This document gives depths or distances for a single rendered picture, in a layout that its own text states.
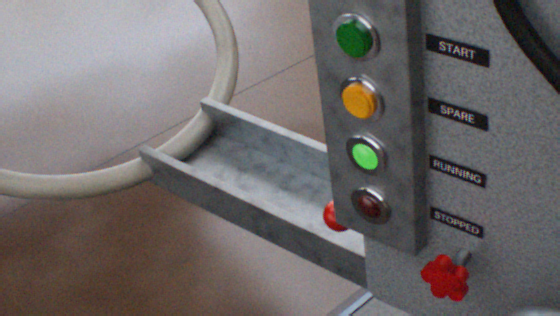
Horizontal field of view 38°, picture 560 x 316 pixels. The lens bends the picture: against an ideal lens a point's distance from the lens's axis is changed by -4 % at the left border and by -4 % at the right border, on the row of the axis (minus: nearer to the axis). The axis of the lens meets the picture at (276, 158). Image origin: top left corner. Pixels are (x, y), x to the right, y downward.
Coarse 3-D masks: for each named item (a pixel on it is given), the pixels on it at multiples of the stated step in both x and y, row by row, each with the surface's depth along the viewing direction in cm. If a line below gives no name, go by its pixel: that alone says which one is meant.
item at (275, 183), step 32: (224, 128) 104; (256, 128) 100; (160, 160) 96; (192, 160) 102; (224, 160) 102; (256, 160) 101; (288, 160) 99; (320, 160) 95; (192, 192) 96; (224, 192) 91; (256, 192) 97; (288, 192) 96; (320, 192) 95; (256, 224) 91; (288, 224) 86; (320, 224) 91; (320, 256) 86; (352, 256) 82
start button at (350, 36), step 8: (344, 24) 54; (352, 24) 54; (336, 32) 55; (344, 32) 54; (352, 32) 54; (360, 32) 54; (344, 40) 55; (352, 40) 54; (360, 40) 54; (368, 40) 54; (344, 48) 55; (352, 48) 55; (360, 48) 54; (368, 48) 54; (352, 56) 55; (360, 56) 55
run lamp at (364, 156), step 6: (360, 144) 61; (354, 150) 61; (360, 150) 61; (366, 150) 60; (354, 156) 62; (360, 156) 61; (366, 156) 60; (372, 156) 60; (360, 162) 61; (366, 162) 61; (372, 162) 61; (366, 168) 62; (372, 168) 61
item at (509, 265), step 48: (432, 0) 51; (480, 0) 49; (528, 0) 47; (432, 96) 56; (480, 96) 53; (528, 96) 51; (432, 144) 59; (480, 144) 56; (528, 144) 53; (432, 192) 62; (480, 192) 58; (528, 192) 55; (432, 240) 65; (480, 240) 61; (528, 240) 58; (384, 288) 73; (480, 288) 65; (528, 288) 61
